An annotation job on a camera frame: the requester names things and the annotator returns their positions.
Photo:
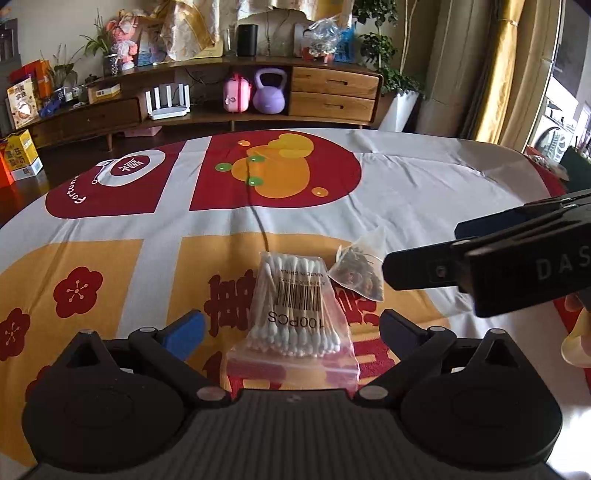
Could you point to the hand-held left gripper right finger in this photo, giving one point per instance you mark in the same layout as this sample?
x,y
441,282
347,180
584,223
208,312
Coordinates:
x,y
396,333

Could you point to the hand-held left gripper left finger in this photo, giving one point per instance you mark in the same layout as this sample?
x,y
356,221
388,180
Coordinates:
x,y
185,333

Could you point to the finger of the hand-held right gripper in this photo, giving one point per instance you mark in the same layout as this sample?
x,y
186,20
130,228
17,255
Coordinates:
x,y
508,221
415,267

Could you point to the clear tea bag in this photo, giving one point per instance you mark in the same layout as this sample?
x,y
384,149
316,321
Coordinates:
x,y
358,277

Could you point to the cotton swab bag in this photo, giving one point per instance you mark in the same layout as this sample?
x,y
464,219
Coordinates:
x,y
295,300

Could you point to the person's right hand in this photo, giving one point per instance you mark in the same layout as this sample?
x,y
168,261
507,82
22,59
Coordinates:
x,y
578,346

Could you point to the dark green chair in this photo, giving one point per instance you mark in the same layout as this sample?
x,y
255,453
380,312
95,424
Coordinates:
x,y
577,168

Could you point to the washing machine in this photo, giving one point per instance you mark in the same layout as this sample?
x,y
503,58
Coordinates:
x,y
556,136

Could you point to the printed red yellow tablecloth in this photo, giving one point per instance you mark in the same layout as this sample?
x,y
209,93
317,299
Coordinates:
x,y
138,230

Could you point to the yellow curtain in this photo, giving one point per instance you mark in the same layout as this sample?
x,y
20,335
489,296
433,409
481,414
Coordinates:
x,y
501,69

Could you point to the white planter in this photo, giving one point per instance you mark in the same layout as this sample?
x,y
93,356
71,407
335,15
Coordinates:
x,y
399,110

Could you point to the beige curtain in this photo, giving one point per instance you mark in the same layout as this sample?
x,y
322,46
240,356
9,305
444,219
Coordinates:
x,y
452,64

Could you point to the wooden media cabinet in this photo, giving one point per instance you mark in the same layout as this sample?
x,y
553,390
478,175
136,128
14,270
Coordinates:
x,y
332,92

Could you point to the flat pink box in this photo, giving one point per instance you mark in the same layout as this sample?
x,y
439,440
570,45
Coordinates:
x,y
143,131

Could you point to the tall green plant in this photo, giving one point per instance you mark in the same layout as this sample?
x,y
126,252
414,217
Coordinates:
x,y
383,50

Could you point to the white router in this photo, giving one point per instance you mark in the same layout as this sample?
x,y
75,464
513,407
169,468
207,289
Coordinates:
x,y
168,110

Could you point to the purple kettlebell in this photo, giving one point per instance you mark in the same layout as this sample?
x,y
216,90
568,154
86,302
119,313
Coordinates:
x,y
270,97

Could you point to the blue package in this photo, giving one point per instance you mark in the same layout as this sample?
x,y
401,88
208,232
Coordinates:
x,y
347,46

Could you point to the yellow carton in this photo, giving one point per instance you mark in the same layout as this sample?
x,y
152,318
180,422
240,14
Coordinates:
x,y
23,154

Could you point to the pink toy case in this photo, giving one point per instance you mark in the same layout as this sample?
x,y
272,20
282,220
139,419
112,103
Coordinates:
x,y
237,94

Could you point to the clear plastic bag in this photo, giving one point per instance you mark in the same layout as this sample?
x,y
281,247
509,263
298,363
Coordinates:
x,y
321,39

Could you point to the yellow box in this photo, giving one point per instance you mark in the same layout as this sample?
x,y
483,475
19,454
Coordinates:
x,y
104,93

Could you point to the black speaker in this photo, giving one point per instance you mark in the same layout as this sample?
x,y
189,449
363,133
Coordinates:
x,y
247,40

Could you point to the thin leafy plant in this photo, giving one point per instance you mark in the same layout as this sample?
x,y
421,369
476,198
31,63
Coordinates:
x,y
64,69

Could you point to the orange box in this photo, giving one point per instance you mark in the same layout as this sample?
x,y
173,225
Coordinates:
x,y
39,78

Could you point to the pink doll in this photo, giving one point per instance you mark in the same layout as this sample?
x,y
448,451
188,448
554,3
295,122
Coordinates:
x,y
123,41

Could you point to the small potted plant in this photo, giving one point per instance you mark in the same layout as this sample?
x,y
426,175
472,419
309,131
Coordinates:
x,y
104,46

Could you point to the cream floral cloth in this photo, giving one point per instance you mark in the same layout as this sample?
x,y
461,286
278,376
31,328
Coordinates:
x,y
198,27

